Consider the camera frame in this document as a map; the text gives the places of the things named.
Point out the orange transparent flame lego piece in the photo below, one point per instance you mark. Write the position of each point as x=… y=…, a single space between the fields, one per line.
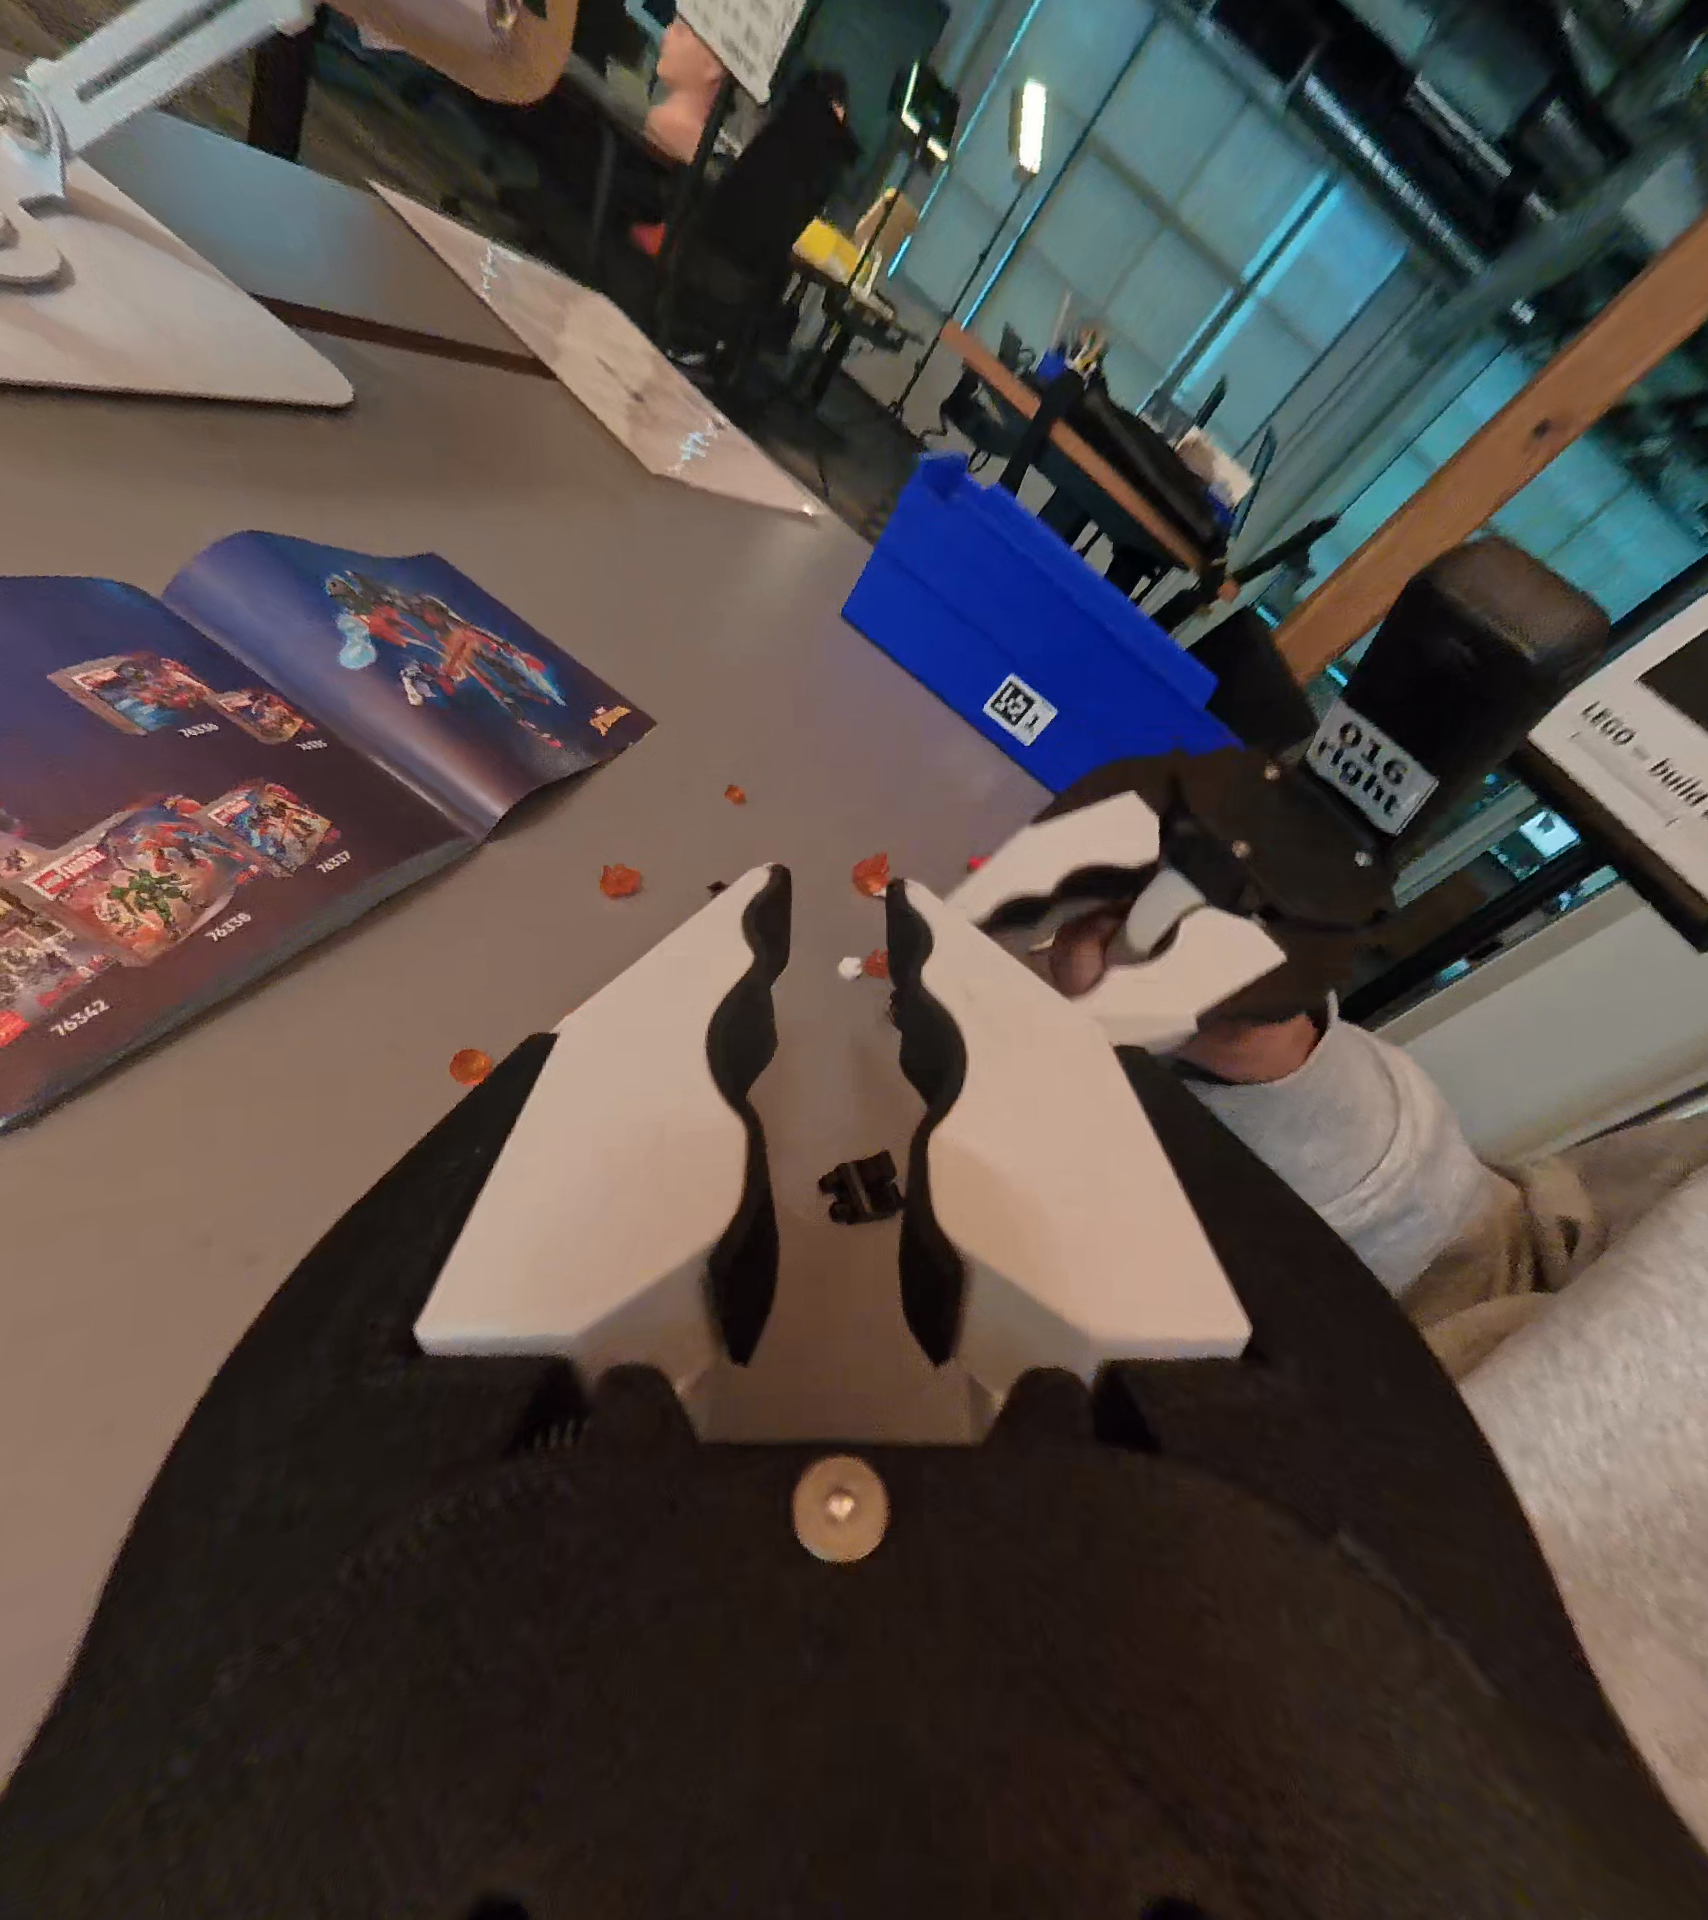
x=870 y=875

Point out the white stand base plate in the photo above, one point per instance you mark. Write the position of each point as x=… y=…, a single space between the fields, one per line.
x=149 y=315

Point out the wooden beam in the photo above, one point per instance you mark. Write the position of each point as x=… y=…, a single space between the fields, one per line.
x=1573 y=373

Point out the yellow box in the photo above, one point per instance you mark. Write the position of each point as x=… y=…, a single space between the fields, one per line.
x=836 y=253

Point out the silver ventilation ducts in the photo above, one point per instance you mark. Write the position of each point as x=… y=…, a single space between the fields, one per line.
x=1544 y=105

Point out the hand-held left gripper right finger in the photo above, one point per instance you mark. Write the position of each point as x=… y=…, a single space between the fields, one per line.
x=1078 y=1200

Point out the blue plastic bin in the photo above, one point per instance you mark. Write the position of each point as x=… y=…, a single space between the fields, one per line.
x=1018 y=614

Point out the lego instruction booklet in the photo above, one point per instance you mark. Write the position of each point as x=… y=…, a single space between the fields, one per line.
x=196 y=810

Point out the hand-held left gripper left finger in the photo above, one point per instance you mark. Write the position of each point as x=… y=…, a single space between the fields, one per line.
x=585 y=1186

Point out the wooden desk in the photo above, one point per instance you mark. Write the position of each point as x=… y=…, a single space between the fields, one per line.
x=1011 y=382

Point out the person's right hand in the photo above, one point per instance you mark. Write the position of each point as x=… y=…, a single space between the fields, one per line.
x=1091 y=960

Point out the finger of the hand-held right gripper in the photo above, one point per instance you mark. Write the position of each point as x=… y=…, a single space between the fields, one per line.
x=1065 y=848
x=1214 y=973

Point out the person's right forearm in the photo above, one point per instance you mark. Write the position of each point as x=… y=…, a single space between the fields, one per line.
x=1380 y=1154

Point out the white printed sheet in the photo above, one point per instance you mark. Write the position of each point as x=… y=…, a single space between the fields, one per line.
x=615 y=359

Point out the black lego piece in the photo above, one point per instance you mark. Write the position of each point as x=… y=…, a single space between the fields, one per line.
x=855 y=1186

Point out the framed marker sign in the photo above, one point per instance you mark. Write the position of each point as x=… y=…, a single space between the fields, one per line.
x=1694 y=748

